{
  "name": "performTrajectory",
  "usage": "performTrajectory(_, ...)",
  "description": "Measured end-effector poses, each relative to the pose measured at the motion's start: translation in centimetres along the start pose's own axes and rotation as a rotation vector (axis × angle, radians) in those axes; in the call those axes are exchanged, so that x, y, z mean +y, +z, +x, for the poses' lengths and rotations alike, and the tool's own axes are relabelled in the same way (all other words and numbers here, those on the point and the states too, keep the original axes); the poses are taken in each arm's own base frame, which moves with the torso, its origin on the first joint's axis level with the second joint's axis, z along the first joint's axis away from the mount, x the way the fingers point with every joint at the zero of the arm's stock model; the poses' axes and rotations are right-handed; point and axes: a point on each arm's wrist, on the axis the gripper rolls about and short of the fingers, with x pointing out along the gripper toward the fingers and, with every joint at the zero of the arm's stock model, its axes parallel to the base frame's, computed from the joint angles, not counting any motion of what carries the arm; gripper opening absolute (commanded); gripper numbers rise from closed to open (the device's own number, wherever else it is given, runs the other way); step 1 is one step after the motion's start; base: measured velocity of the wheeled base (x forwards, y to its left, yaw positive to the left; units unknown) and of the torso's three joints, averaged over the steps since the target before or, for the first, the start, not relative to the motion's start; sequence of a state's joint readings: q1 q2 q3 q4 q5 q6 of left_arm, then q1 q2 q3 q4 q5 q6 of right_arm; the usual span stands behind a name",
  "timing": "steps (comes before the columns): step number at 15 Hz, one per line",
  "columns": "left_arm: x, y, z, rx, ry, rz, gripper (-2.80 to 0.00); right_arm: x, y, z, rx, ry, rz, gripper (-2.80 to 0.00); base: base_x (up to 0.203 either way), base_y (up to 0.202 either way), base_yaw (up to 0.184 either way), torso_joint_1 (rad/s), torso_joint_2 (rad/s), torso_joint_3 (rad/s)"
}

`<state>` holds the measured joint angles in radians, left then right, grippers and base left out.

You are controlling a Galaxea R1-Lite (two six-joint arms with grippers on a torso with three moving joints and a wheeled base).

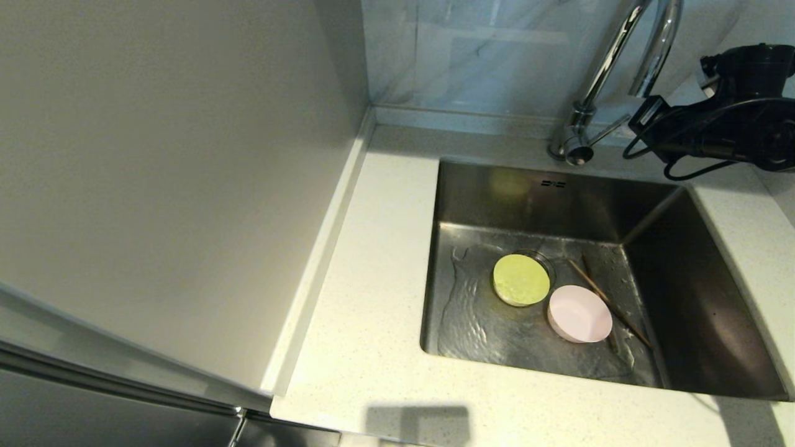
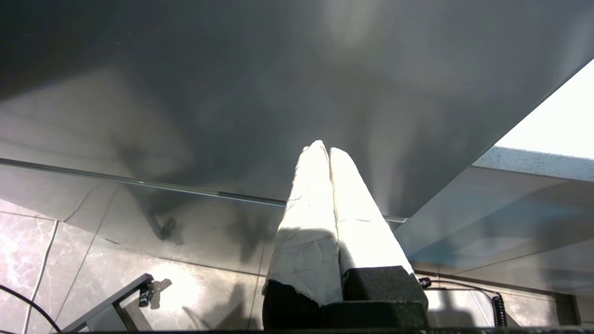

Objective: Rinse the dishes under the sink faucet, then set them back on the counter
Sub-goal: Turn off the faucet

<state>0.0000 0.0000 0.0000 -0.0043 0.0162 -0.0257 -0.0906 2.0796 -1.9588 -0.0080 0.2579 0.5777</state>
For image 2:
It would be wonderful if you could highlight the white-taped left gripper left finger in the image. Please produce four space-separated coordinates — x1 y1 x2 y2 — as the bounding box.
262 140 345 331

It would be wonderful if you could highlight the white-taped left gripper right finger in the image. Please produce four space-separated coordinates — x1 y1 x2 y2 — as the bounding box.
325 147 430 328

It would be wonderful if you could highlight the grey under-counter cabinet front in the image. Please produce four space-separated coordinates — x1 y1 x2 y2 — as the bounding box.
394 166 594 280

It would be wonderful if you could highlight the grey tall cabinet door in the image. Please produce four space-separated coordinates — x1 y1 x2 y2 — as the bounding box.
0 0 594 218

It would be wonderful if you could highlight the black coiled cable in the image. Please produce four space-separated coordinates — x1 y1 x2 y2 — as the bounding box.
491 292 508 328

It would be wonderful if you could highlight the black metal frame bar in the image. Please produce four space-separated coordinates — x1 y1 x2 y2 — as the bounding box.
62 273 155 333

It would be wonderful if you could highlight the thin black cable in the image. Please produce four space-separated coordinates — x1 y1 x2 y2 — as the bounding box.
0 283 64 333

